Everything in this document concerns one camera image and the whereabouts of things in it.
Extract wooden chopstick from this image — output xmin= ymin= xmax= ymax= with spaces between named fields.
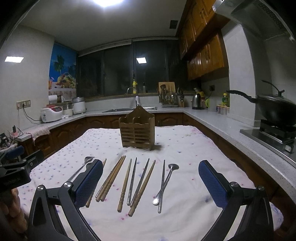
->
xmin=85 ymin=158 xmax=107 ymax=208
xmin=100 ymin=156 xmax=126 ymax=201
xmin=95 ymin=156 xmax=124 ymax=202

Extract steel spoon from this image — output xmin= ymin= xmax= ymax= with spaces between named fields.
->
xmin=152 ymin=164 xmax=179 ymax=205
xmin=67 ymin=156 xmax=94 ymax=182

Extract kitchen faucet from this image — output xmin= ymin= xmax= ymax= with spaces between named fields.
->
xmin=126 ymin=86 xmax=140 ymax=107

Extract dish rack with utensils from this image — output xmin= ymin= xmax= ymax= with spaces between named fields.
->
xmin=157 ymin=87 xmax=185 ymax=108

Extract person left hand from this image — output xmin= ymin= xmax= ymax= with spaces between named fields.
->
xmin=1 ymin=188 xmax=27 ymax=233

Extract lower wooden cabinets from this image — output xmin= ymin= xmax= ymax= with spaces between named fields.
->
xmin=18 ymin=109 xmax=295 ymax=235

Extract wooden cabinets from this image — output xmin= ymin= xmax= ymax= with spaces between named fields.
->
xmin=176 ymin=0 xmax=230 ymax=81
xmin=18 ymin=109 xmax=295 ymax=235

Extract pink towel on counter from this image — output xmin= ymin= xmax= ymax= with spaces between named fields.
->
xmin=25 ymin=126 xmax=50 ymax=142

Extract white red rice cooker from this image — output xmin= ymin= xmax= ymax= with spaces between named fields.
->
xmin=41 ymin=106 xmax=63 ymax=123

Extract small white steel pot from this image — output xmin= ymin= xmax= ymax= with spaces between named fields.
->
xmin=63 ymin=103 xmax=73 ymax=117

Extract paper towel roll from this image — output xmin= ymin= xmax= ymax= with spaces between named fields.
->
xmin=49 ymin=95 xmax=58 ymax=104

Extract floral white table cloth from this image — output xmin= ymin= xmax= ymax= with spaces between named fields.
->
xmin=17 ymin=125 xmax=284 ymax=241

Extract gas stove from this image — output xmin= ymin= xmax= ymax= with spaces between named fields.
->
xmin=240 ymin=120 xmax=295 ymax=167

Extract white steel pot cooker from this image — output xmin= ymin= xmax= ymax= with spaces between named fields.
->
xmin=72 ymin=97 xmax=86 ymax=114

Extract wooden utensil holder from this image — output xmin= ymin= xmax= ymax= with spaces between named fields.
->
xmin=119 ymin=106 xmax=155 ymax=151

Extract steel sink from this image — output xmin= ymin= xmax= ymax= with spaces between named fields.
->
xmin=102 ymin=106 xmax=158 ymax=113

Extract fruit beach poster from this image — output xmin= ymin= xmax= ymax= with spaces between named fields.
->
xmin=48 ymin=42 xmax=77 ymax=100

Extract black wok with lid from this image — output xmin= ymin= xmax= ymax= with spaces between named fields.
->
xmin=226 ymin=80 xmax=295 ymax=126

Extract spice jar rack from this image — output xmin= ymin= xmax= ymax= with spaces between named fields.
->
xmin=216 ymin=105 xmax=230 ymax=115

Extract green oil bottle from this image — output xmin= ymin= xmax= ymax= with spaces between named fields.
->
xmin=222 ymin=93 xmax=229 ymax=107

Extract yellow dish soap bottle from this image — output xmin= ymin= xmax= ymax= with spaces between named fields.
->
xmin=132 ymin=79 xmax=137 ymax=94

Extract green cup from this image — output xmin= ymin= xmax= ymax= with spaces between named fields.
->
xmin=205 ymin=98 xmax=210 ymax=108

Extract steel electric kettle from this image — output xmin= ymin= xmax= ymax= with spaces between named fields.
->
xmin=192 ymin=93 xmax=203 ymax=109

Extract upper wooden cabinets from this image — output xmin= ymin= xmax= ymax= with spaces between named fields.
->
xmin=176 ymin=0 xmax=230 ymax=81

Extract range hood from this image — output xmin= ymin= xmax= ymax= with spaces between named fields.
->
xmin=212 ymin=1 xmax=295 ymax=41

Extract wall power outlet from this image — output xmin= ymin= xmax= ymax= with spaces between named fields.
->
xmin=16 ymin=100 xmax=31 ymax=109

